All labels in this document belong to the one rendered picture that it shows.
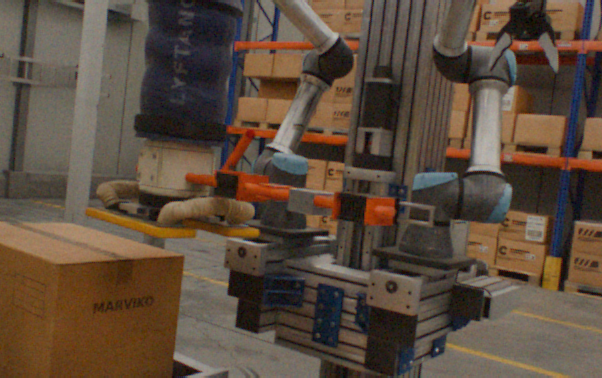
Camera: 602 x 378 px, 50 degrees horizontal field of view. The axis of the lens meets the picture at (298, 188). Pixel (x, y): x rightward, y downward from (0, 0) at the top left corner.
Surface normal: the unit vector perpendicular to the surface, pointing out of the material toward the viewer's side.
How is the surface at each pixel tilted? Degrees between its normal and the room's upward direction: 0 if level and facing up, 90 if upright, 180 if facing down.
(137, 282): 90
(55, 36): 90
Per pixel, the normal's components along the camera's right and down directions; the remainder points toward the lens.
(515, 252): -0.58, -0.05
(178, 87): 0.23, -0.22
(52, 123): 0.82, 0.12
